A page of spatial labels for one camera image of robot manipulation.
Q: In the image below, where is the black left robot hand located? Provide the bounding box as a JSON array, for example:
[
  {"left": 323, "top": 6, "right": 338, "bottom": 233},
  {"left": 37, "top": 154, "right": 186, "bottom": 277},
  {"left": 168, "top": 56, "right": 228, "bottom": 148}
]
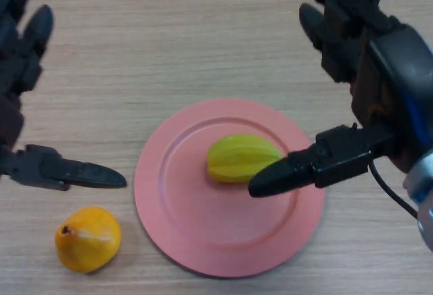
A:
[{"left": 0, "top": 0, "right": 129, "bottom": 192}]

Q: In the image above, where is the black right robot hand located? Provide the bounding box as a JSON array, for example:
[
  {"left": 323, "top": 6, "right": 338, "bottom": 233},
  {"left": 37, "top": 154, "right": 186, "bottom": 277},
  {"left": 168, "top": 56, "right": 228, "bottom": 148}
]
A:
[{"left": 248, "top": 0, "right": 433, "bottom": 199}]

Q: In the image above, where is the yellow green starfruit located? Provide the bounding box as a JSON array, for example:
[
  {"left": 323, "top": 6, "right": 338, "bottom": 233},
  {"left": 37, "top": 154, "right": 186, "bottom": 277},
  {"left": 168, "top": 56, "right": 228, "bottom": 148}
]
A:
[{"left": 206, "top": 134, "right": 283, "bottom": 184}]

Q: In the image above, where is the pink round plate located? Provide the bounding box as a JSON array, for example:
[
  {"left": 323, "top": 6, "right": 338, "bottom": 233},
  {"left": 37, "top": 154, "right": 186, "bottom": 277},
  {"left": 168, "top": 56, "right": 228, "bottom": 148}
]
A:
[{"left": 133, "top": 98, "right": 326, "bottom": 279}]

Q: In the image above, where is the orange pear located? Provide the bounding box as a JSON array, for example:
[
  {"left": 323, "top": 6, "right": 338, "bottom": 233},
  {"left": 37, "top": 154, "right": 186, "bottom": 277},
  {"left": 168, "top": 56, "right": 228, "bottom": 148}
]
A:
[{"left": 54, "top": 206, "right": 122, "bottom": 274}]

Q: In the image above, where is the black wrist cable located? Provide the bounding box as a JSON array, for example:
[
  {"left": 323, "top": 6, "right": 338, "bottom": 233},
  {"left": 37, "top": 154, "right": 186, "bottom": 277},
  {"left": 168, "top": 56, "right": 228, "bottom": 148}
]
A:
[{"left": 368, "top": 158, "right": 421, "bottom": 222}]

